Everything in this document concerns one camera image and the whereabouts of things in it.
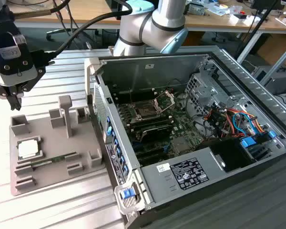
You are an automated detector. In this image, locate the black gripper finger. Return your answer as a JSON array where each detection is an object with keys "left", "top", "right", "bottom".
[
  {"left": 0, "top": 82, "right": 16, "bottom": 110},
  {"left": 14, "top": 68, "right": 46, "bottom": 111}
]

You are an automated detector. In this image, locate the silver CPU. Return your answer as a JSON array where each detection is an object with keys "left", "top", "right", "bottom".
[{"left": 17, "top": 138, "right": 43, "bottom": 160}]

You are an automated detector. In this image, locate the CPU socket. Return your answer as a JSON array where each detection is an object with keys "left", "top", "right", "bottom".
[{"left": 133, "top": 101, "right": 163, "bottom": 122}]

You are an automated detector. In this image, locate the black office chair base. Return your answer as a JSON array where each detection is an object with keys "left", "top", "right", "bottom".
[{"left": 46, "top": 28, "right": 97, "bottom": 50}]

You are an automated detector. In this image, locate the grey plastic parts rack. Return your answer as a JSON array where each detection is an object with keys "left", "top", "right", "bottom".
[{"left": 9, "top": 94, "right": 108, "bottom": 197}]

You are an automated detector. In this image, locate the green RAM stick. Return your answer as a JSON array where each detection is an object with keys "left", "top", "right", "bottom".
[{"left": 30, "top": 152, "right": 79, "bottom": 167}]

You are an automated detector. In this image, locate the open grey PC case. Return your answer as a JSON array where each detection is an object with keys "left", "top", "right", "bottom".
[{"left": 84, "top": 45, "right": 286, "bottom": 229}]

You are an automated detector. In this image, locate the black RAM stick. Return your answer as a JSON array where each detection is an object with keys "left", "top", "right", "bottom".
[
  {"left": 131, "top": 119, "right": 174, "bottom": 132},
  {"left": 128, "top": 114, "right": 170, "bottom": 126}
]

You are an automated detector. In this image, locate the black graphics card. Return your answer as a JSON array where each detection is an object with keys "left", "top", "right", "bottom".
[{"left": 138, "top": 124, "right": 174, "bottom": 145}]

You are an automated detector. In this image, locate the green motherboard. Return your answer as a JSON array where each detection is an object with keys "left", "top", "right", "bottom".
[{"left": 111, "top": 87, "right": 207, "bottom": 167}]

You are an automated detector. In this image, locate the grey power supply unit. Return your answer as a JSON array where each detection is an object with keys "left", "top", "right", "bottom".
[{"left": 139, "top": 146, "right": 227, "bottom": 208}]

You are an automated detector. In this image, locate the grey chipset heatsink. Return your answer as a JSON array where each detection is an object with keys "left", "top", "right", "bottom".
[{"left": 171, "top": 136, "right": 195, "bottom": 155}]

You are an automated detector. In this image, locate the silver metal drive cage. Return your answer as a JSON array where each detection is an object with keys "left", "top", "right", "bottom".
[{"left": 184, "top": 59, "right": 232, "bottom": 117}]

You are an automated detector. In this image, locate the grey metal drive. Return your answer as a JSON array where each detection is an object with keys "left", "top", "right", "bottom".
[{"left": 187, "top": 5, "right": 206, "bottom": 17}]

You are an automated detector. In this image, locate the long wooden desk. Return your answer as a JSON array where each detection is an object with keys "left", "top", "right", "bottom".
[{"left": 8, "top": 0, "right": 286, "bottom": 33}]

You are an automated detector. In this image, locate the small white box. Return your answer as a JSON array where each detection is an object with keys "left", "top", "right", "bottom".
[{"left": 229, "top": 13, "right": 262, "bottom": 26}]

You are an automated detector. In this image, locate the brown cardboard box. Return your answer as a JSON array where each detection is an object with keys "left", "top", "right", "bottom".
[{"left": 255, "top": 33, "right": 286, "bottom": 69}]

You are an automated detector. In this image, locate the grey desktop computer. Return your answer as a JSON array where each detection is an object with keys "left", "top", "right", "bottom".
[{"left": 251, "top": 65, "right": 286, "bottom": 95}]

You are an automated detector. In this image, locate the aluminium profile beam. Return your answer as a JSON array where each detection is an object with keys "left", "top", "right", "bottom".
[{"left": 261, "top": 39, "right": 286, "bottom": 86}]

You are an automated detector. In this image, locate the thick black camera cable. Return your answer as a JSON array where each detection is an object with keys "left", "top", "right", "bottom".
[{"left": 31, "top": 0, "right": 134, "bottom": 72}]

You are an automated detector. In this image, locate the metal socket cover frame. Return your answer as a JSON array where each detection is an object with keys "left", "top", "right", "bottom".
[{"left": 152, "top": 89, "right": 176, "bottom": 115}]

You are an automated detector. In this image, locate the red yellow wire bundle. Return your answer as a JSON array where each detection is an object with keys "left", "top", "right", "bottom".
[{"left": 203, "top": 107, "right": 236, "bottom": 139}]

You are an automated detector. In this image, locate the blue wire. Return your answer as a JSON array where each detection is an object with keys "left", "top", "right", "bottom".
[{"left": 232, "top": 112, "right": 257, "bottom": 136}]

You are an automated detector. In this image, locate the orange flat wire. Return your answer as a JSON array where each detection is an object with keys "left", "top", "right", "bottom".
[{"left": 249, "top": 116, "right": 266, "bottom": 134}]

